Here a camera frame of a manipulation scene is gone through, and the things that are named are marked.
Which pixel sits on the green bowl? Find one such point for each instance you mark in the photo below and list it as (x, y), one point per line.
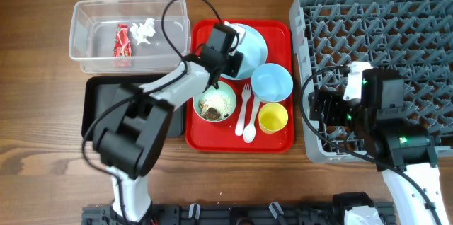
(222, 86)

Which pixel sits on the yellow plastic cup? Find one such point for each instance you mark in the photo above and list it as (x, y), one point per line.
(272, 117)

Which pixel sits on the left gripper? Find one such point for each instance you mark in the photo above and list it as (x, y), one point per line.
(233, 70)

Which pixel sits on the red snack wrapper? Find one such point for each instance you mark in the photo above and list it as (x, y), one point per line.
(122, 50)

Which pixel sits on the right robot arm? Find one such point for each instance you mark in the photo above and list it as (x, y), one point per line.
(403, 152)

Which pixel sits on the white plastic fork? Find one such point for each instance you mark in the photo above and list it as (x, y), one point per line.
(245, 95)

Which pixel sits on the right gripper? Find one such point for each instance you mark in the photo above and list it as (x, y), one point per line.
(328, 98)

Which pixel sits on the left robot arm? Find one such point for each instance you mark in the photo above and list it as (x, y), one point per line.
(130, 135)

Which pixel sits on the red serving tray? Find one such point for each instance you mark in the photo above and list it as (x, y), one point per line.
(202, 135)

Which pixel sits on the black plastic tray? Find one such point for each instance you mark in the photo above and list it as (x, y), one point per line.
(99, 96)

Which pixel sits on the white tissue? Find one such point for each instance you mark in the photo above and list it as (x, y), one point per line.
(143, 31)

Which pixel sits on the light blue plate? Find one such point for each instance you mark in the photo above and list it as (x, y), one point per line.
(254, 50)

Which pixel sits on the white plastic spoon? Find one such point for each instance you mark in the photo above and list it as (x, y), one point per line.
(249, 132)

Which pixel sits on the clear plastic waste bin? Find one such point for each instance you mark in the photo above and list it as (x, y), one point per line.
(93, 29)

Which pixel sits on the light blue bowl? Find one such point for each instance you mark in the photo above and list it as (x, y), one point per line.
(272, 83)

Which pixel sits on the grey dishwasher rack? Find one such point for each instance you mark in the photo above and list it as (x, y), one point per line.
(413, 37)

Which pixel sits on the rice and food scraps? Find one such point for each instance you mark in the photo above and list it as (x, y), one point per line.
(215, 106)

